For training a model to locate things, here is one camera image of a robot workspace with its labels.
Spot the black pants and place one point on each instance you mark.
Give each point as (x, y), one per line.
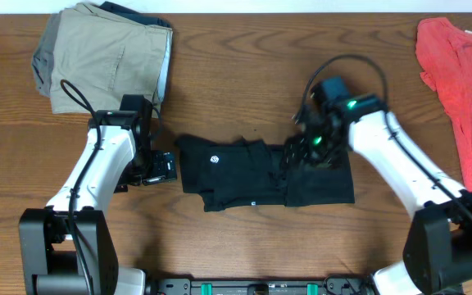
(253, 173)

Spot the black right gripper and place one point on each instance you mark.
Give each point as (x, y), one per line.
(299, 150)

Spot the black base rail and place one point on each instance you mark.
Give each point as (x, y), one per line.
(333, 285)

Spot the folded grey garment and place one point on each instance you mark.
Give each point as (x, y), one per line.
(43, 59)

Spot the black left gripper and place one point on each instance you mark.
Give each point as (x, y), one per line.
(165, 169)

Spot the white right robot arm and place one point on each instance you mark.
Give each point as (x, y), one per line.
(438, 252)

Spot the red shirt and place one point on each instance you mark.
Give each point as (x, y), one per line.
(445, 55)

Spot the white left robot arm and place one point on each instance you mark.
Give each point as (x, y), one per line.
(66, 247)

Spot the folded dark navy garment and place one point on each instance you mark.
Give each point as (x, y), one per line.
(133, 15)

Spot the folded khaki pants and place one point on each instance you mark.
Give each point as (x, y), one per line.
(106, 56)

